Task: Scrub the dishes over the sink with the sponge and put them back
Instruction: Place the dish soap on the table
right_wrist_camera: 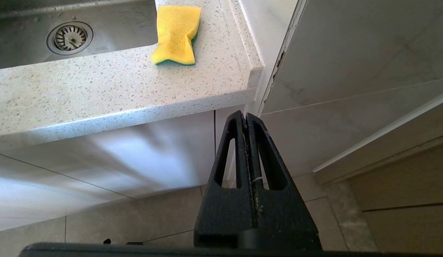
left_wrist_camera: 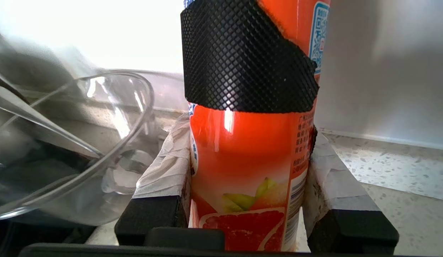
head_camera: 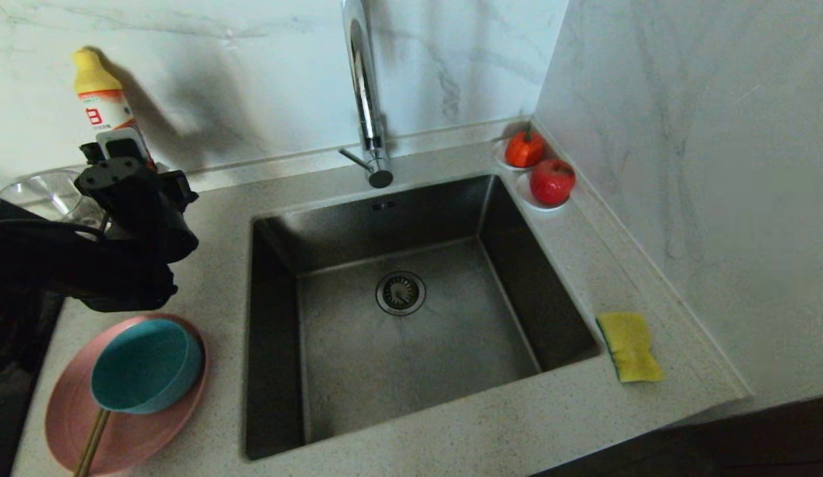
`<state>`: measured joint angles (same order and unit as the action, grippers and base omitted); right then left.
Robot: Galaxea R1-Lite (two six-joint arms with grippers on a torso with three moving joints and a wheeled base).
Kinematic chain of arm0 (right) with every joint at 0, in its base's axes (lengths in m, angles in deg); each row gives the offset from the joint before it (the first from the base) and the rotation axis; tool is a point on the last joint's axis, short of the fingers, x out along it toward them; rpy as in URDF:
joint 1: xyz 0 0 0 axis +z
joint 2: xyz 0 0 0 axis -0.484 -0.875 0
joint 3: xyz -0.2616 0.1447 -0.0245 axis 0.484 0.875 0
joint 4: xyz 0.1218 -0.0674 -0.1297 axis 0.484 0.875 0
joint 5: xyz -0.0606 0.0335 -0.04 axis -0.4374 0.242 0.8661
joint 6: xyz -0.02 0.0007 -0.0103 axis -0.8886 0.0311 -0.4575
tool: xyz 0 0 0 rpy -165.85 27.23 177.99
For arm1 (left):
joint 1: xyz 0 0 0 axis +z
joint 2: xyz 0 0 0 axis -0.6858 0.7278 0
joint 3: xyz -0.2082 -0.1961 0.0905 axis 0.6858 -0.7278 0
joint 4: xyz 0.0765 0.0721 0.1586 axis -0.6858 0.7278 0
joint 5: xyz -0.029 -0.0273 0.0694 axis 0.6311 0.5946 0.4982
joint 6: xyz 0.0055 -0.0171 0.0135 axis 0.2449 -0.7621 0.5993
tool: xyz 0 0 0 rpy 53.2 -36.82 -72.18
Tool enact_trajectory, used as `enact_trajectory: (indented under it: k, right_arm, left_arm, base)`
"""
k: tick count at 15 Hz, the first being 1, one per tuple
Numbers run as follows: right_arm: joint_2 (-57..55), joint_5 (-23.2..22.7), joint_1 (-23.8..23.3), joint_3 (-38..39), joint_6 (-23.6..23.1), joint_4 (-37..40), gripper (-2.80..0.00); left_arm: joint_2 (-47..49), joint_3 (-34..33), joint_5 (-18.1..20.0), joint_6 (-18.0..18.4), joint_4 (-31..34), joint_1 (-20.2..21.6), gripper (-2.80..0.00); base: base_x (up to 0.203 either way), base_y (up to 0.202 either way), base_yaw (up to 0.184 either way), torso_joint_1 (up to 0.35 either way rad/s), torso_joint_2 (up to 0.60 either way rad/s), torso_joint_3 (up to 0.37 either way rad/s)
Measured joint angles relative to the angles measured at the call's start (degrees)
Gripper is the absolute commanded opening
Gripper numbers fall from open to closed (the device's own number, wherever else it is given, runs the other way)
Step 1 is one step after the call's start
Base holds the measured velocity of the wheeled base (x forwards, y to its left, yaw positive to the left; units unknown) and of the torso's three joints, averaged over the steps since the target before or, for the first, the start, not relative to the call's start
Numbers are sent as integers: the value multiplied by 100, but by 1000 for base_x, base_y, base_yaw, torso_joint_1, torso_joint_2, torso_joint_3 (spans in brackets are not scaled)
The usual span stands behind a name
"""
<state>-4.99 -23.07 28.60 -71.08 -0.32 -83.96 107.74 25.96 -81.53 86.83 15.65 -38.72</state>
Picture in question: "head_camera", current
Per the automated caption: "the orange detergent bottle yellow cap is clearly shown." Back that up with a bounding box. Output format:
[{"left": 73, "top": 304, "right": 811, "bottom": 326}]
[{"left": 72, "top": 48, "right": 157, "bottom": 173}]

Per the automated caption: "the stainless steel sink basin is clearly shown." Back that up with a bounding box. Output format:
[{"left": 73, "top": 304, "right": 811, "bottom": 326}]
[{"left": 243, "top": 174, "right": 601, "bottom": 461}]

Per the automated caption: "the yellow and green sponge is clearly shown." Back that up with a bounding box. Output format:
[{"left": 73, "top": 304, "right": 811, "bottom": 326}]
[{"left": 596, "top": 311, "right": 665, "bottom": 384}]

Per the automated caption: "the clear glass bowl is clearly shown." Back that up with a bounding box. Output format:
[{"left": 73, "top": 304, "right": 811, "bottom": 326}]
[{"left": 0, "top": 169, "right": 104, "bottom": 229}]

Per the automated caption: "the teal bowl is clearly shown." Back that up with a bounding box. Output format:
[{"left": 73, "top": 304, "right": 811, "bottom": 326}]
[{"left": 90, "top": 318, "right": 205, "bottom": 415}]

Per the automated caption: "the chrome kitchen faucet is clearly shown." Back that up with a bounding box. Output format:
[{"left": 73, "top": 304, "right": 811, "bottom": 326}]
[{"left": 339, "top": 0, "right": 394, "bottom": 189}]

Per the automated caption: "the pink round plate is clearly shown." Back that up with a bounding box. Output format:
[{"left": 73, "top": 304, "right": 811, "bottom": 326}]
[{"left": 45, "top": 313, "right": 210, "bottom": 474}]

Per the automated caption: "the round metal drain strainer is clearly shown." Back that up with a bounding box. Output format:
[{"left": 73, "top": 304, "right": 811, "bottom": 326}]
[{"left": 375, "top": 270, "right": 427, "bottom": 317}]

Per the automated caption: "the black cooktop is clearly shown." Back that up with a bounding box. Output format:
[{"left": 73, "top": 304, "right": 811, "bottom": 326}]
[{"left": 0, "top": 298, "right": 68, "bottom": 477}]

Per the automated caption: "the small white dish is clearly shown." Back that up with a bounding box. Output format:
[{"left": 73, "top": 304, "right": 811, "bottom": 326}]
[
  {"left": 493, "top": 136, "right": 548, "bottom": 173},
  {"left": 516, "top": 171, "right": 571, "bottom": 213}
]

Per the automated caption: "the red tomato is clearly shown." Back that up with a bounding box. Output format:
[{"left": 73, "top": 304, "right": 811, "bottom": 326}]
[{"left": 504, "top": 126, "right": 546, "bottom": 168}]

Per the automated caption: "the red apple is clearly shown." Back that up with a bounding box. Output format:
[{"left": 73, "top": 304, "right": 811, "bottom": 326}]
[{"left": 531, "top": 158, "right": 576, "bottom": 206}]

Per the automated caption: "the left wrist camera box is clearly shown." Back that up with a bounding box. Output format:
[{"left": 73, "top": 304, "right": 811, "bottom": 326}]
[{"left": 76, "top": 128, "right": 157, "bottom": 193}]

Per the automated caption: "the gold slim utensil handle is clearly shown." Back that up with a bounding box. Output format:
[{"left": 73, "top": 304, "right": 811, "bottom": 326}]
[{"left": 74, "top": 407, "right": 112, "bottom": 477}]

